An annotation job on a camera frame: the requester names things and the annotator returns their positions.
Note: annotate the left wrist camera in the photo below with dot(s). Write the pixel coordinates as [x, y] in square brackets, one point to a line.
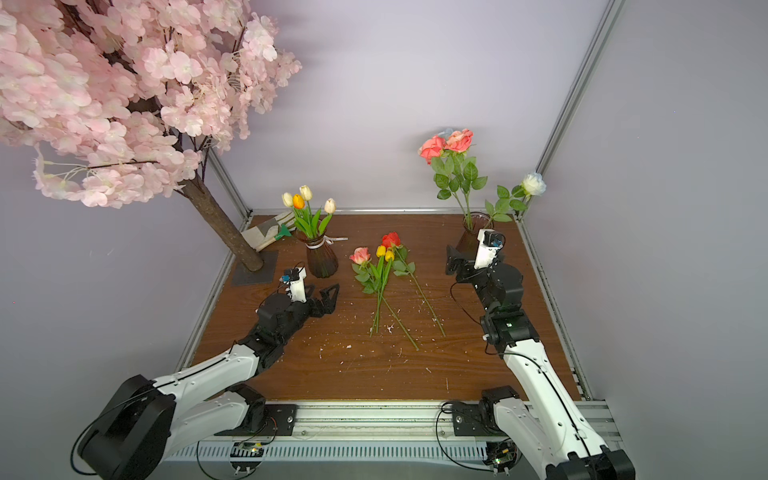
[294, 278]

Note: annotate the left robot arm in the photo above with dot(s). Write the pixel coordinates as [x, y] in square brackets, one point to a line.
[148, 420]

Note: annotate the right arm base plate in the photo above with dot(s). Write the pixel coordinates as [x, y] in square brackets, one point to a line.
[468, 421]

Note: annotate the dark pink vase with ribbon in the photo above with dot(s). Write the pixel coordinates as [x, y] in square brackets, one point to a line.
[321, 259]

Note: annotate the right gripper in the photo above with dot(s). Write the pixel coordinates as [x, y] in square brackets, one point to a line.
[463, 266]

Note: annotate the beige gardening gloves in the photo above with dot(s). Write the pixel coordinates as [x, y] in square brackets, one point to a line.
[262, 235]

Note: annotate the pink cherry blossom tree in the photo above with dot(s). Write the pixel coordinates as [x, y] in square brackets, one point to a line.
[134, 96]

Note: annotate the small green garden tool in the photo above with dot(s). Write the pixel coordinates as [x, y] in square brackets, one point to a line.
[283, 232]

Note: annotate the aluminium front rail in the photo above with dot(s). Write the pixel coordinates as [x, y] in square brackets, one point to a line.
[387, 421]

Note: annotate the orange yellow tulip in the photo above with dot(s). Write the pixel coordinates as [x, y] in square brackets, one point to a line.
[303, 216]

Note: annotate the left circuit board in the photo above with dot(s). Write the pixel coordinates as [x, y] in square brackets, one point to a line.
[245, 458]

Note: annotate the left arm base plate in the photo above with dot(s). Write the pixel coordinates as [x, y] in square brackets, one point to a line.
[273, 420]

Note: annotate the circuit board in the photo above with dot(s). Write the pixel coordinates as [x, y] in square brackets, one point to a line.
[245, 458]
[502, 456]

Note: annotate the right circuit board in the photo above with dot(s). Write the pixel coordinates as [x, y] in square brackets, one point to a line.
[502, 456]

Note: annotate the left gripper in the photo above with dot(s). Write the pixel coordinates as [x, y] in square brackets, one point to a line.
[329, 307]

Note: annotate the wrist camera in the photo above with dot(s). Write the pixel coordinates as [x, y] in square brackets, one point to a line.
[294, 278]
[490, 242]

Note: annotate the dark pink glass vase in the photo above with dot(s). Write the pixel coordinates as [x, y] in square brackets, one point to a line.
[468, 242]

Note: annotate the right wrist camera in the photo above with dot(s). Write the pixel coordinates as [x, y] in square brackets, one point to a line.
[490, 242]

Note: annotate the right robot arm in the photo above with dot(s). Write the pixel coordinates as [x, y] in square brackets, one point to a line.
[550, 430]

